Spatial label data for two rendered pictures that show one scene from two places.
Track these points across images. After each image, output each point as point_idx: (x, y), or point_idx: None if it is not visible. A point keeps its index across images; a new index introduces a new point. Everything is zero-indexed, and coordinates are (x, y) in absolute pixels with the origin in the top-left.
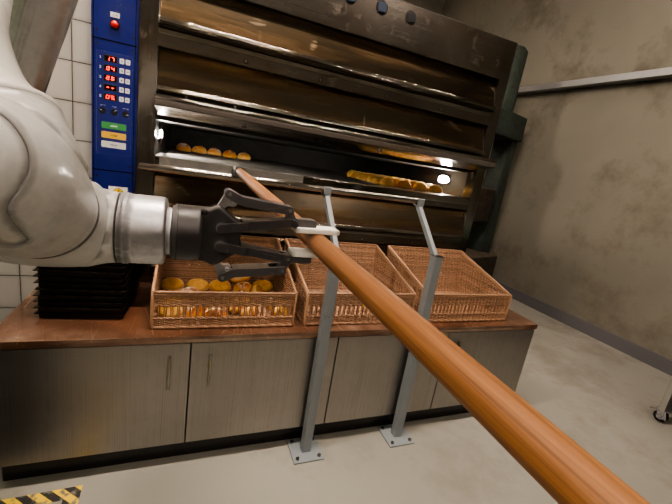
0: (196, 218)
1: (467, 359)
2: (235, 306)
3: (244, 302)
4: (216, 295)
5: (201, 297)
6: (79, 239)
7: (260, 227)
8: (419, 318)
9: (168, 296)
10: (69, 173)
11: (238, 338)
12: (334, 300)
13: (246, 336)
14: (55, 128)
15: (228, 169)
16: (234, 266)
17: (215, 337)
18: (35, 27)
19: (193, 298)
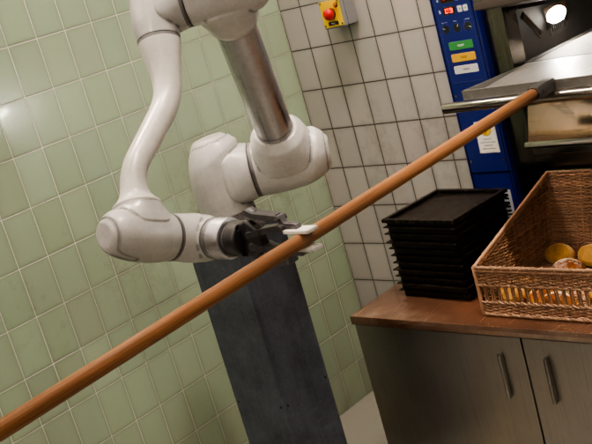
0: (231, 231)
1: (173, 311)
2: (571, 290)
3: (581, 284)
4: (542, 273)
5: (526, 276)
6: (170, 253)
7: (265, 232)
8: (198, 295)
9: (490, 273)
10: (136, 233)
11: (574, 338)
12: None
13: (584, 336)
14: (136, 214)
15: None
16: None
17: (544, 333)
18: (243, 77)
19: (517, 277)
